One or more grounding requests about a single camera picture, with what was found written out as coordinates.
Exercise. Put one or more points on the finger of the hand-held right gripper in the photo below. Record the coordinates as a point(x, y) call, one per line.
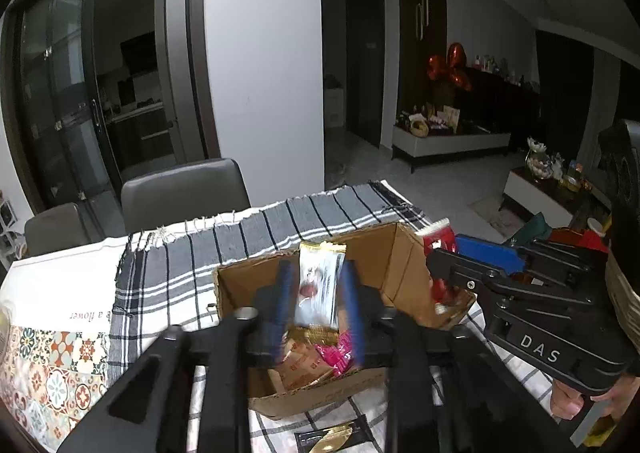
point(487, 251)
point(452, 265)

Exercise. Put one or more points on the red chair cover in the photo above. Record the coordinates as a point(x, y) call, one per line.
point(575, 237)

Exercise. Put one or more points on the red foil balloons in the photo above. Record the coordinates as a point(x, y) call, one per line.
point(450, 65)

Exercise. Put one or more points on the white printed tablecloth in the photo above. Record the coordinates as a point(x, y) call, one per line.
point(55, 283)

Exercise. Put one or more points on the white and gold bar packet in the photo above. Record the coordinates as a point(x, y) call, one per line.
point(318, 288)

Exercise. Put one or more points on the dark green cloth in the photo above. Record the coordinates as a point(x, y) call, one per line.
point(532, 229)

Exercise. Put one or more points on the glass sliding door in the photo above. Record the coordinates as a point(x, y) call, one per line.
point(55, 98)

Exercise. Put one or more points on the dark room door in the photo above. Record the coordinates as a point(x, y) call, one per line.
point(365, 63)

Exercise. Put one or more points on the black and white checked cloth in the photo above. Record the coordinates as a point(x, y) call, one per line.
point(170, 273)

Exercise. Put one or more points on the glass vase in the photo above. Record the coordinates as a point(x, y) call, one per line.
point(537, 163)

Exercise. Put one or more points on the silver refrigerator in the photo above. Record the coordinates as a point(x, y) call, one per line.
point(175, 58)

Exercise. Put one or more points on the grey dining chair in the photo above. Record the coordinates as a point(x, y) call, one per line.
point(185, 193)
point(55, 230)

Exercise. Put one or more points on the dark sideboard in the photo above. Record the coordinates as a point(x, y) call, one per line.
point(505, 108)

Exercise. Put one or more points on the black and gold packet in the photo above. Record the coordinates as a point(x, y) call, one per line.
point(332, 438)

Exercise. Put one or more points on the person's right hand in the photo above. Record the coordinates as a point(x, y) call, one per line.
point(567, 400)

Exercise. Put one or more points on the red snack packet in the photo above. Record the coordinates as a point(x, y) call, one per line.
point(442, 237)

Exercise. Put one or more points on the brown snack packet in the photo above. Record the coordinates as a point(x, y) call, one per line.
point(300, 364)

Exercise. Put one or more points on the tall dark cabinet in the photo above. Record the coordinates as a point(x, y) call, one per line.
point(420, 8)

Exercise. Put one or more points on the white low bench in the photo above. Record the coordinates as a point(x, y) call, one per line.
point(450, 148)

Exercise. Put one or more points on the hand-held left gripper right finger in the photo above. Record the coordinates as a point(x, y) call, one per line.
point(351, 318)

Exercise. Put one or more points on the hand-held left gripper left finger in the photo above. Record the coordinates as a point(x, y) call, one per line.
point(283, 313)

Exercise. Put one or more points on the patterned tile table runner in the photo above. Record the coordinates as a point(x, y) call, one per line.
point(50, 378)

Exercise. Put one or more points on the brown cardboard box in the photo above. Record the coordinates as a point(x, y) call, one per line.
point(400, 258)

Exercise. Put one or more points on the white coffee table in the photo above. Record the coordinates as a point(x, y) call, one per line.
point(530, 195)

